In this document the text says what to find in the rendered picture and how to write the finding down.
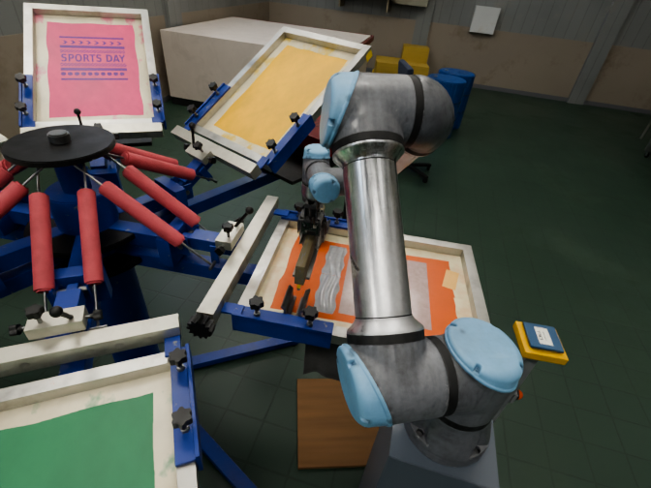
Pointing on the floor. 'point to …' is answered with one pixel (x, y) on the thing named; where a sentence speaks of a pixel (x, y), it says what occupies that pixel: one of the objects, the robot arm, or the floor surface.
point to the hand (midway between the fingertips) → (311, 243)
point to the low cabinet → (223, 52)
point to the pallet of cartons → (416, 55)
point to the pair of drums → (462, 82)
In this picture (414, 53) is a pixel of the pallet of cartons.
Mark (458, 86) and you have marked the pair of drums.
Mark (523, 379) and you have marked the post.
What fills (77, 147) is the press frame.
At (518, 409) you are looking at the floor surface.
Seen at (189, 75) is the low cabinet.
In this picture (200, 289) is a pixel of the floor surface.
